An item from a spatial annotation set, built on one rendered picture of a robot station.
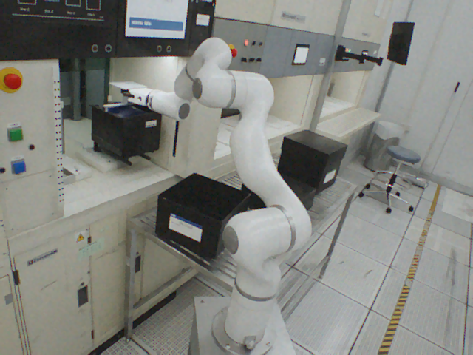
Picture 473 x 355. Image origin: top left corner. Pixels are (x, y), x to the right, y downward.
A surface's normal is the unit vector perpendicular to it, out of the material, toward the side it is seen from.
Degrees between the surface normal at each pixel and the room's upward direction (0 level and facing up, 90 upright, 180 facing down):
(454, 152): 90
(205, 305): 0
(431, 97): 90
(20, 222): 90
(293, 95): 90
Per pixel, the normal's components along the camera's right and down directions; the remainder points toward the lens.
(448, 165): -0.57, 0.28
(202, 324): 0.17, -0.88
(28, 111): 0.81, 0.38
